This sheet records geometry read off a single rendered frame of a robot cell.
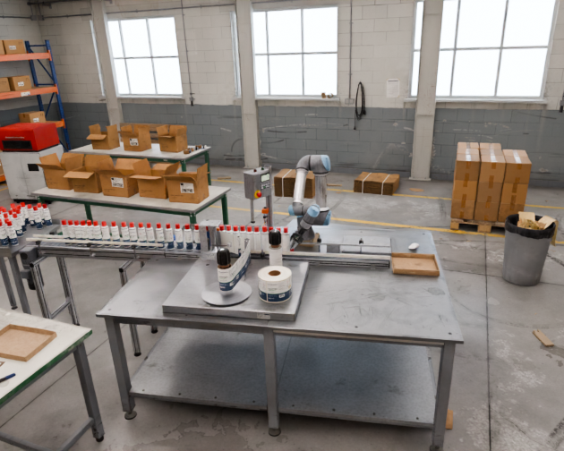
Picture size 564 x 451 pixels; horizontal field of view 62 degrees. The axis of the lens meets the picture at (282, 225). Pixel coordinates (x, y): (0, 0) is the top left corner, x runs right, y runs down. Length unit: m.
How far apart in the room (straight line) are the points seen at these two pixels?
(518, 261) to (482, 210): 1.39
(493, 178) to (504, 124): 2.27
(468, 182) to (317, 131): 3.48
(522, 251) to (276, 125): 5.42
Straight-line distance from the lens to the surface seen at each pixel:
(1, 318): 3.37
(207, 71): 9.50
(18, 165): 8.42
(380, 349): 3.55
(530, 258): 5.02
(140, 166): 5.36
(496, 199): 6.24
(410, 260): 3.43
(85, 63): 11.27
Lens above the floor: 2.31
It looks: 22 degrees down
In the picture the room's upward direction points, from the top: 2 degrees counter-clockwise
